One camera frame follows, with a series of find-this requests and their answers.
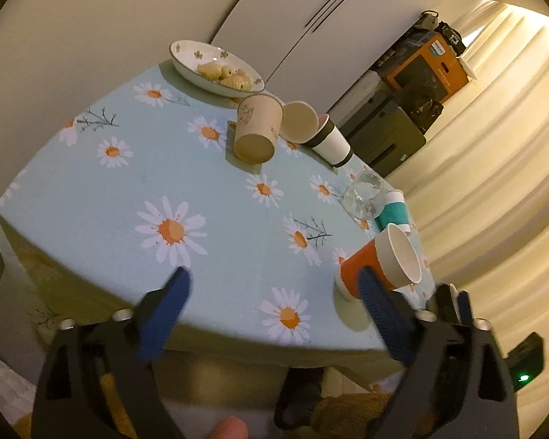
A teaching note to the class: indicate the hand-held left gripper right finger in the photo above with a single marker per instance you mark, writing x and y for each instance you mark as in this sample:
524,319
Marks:
386,322

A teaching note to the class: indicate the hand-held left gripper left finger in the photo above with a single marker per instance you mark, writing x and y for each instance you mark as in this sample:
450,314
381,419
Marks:
164,318

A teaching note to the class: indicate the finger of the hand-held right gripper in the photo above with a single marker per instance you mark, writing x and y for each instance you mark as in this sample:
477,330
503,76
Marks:
448,304

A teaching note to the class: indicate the orange paper cup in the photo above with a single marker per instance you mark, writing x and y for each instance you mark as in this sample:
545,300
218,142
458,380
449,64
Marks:
363,263

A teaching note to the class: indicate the teal paper cup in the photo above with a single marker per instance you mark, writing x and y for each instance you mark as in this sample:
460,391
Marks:
393,212

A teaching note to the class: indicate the clear glass cup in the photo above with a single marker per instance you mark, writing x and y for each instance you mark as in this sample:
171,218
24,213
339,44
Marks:
361,196

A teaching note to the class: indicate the black and white paper cup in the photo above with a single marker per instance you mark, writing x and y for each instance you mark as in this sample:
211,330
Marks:
331,144

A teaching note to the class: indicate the beige printed paper cup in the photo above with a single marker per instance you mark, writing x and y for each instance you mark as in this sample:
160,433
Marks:
256,128

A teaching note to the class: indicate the plain beige paper cup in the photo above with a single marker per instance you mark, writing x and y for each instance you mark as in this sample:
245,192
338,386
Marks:
297,121

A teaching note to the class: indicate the person's left hand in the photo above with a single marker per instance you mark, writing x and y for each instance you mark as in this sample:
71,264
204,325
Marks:
228,429

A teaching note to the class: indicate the brown woven cushion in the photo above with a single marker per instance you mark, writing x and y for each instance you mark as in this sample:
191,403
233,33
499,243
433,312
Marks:
347,416

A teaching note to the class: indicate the black shoe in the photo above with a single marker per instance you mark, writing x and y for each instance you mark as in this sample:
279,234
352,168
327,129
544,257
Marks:
299,398

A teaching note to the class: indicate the cream curtain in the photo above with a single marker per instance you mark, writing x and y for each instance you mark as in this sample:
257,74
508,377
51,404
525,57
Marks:
489,192

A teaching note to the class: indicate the blue daisy tablecloth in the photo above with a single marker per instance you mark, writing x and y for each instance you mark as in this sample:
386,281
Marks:
119,201

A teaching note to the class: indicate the dark cabinet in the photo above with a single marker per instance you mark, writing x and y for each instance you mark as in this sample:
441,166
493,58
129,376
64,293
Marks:
384,132

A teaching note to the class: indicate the black bag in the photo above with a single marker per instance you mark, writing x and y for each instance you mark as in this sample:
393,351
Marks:
423,107

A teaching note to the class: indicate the white box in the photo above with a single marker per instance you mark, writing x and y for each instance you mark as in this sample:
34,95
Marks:
359,93

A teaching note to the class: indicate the orange cardboard box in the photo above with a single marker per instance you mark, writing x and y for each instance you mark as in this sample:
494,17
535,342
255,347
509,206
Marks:
434,66

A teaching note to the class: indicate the beige cookie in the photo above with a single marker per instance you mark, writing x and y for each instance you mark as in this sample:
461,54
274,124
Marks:
226,71
238,81
209,71

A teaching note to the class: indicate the white floral plate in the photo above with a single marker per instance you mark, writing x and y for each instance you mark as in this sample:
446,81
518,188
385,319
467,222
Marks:
187,61

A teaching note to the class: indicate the black equipment on box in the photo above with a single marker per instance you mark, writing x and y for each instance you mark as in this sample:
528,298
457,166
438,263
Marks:
443,32

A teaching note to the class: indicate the white refrigerator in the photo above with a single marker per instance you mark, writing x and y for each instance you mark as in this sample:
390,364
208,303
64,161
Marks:
302,18

